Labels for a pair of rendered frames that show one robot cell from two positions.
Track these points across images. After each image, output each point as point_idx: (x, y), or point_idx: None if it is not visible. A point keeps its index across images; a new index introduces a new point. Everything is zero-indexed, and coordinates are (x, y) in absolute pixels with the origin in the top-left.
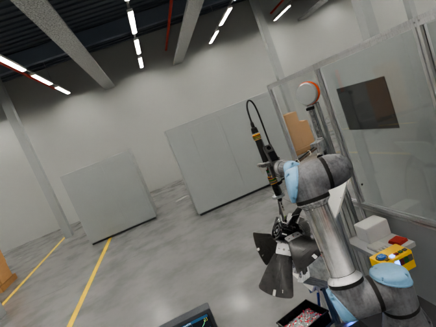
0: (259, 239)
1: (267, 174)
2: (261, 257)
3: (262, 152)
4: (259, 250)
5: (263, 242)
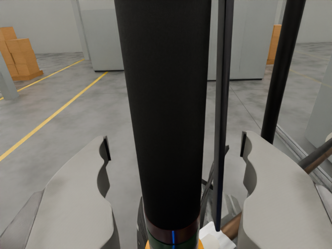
0: (141, 221)
1: (148, 241)
2: (137, 242)
3: (143, 53)
4: (138, 231)
5: (142, 237)
